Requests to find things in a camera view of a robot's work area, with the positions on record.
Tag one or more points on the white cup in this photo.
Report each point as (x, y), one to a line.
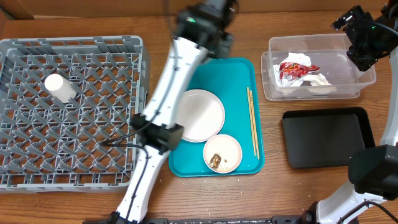
(59, 87)

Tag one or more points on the small pink plate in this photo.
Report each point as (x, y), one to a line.
(228, 148)

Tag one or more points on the black rectangular tray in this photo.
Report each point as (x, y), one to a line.
(325, 137)

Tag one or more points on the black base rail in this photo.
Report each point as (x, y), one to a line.
(278, 219)

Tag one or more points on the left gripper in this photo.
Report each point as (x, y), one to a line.
(221, 50)

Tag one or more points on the grey dishwasher rack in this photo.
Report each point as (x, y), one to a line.
(49, 146)

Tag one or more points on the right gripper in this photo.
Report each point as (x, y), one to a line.
(344, 22)

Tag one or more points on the white napkin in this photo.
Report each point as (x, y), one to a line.
(316, 80)
(295, 58)

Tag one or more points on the large white plate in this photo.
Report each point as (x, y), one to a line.
(202, 115)

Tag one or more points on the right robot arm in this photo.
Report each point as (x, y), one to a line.
(372, 173)

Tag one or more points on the red snack wrapper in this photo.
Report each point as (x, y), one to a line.
(291, 71)

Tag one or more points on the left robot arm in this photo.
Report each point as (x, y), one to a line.
(199, 36)

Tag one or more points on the clear plastic waste bin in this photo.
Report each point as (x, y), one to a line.
(327, 51)

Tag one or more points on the brown food scrap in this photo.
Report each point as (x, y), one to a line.
(215, 161)

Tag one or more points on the teal serving tray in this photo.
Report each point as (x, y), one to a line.
(228, 79)

